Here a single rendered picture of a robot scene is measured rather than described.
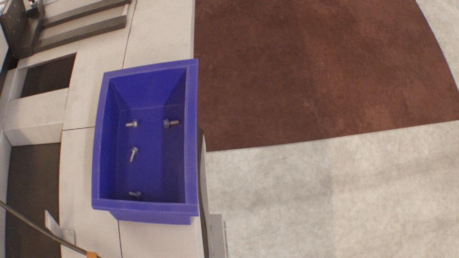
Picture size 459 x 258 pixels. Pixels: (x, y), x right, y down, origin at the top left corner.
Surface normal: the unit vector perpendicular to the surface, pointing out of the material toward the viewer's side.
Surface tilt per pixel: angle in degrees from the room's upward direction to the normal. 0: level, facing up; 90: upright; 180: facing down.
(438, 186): 0
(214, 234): 0
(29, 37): 0
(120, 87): 85
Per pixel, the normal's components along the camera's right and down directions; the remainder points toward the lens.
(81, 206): -0.06, -0.57
